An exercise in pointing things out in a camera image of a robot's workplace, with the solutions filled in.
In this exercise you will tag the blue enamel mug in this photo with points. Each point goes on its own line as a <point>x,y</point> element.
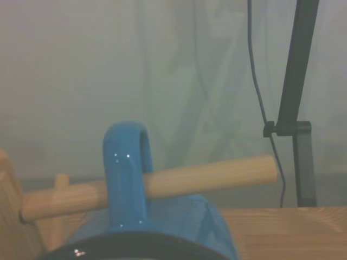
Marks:
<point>124,176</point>

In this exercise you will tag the wooden mug tree black base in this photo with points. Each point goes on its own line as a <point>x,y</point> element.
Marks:
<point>211,176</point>

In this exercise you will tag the black camera stand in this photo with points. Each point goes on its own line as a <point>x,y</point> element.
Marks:
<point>295,67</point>

